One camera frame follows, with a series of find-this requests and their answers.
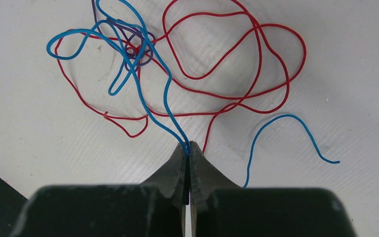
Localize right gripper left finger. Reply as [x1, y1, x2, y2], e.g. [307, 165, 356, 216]
[142, 145, 189, 237]

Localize dark purple wire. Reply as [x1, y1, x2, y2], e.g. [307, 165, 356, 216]
[91, 0, 156, 73]

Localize blue wire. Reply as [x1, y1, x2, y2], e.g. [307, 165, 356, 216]
[46, 0, 341, 189]

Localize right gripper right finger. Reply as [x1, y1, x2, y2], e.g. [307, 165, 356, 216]
[189, 141, 240, 237]

